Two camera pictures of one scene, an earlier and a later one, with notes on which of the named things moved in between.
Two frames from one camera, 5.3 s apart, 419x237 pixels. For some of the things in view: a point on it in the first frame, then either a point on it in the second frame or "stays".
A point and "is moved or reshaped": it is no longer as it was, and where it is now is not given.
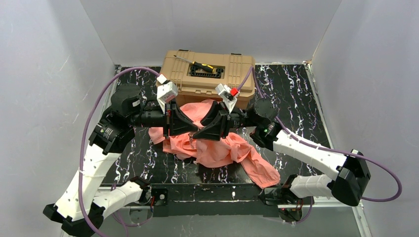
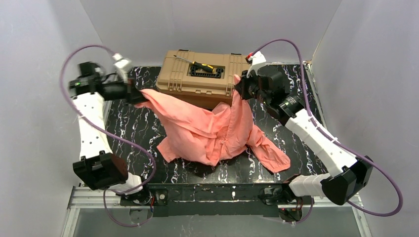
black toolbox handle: x=216 y=74 stays
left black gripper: x=168 y=119 → x=130 y=92
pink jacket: x=213 y=153 is moved or reshaped
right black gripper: x=224 y=120 → x=244 y=86
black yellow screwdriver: x=204 y=66 stays
